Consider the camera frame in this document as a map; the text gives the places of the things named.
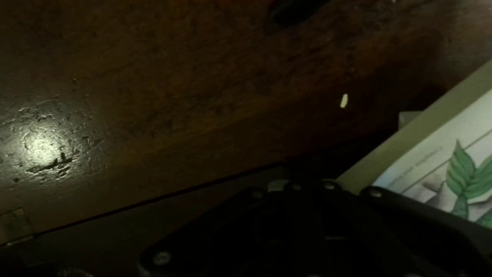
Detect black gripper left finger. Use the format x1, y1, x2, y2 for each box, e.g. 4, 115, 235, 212
136, 179, 310, 277

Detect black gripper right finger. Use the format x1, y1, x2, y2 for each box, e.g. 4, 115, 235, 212
307, 176, 492, 277

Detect white fairy tales book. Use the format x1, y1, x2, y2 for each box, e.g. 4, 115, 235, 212
335, 58, 492, 230

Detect dark wooden secretary desk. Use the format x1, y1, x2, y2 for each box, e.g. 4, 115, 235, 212
0, 0, 492, 277

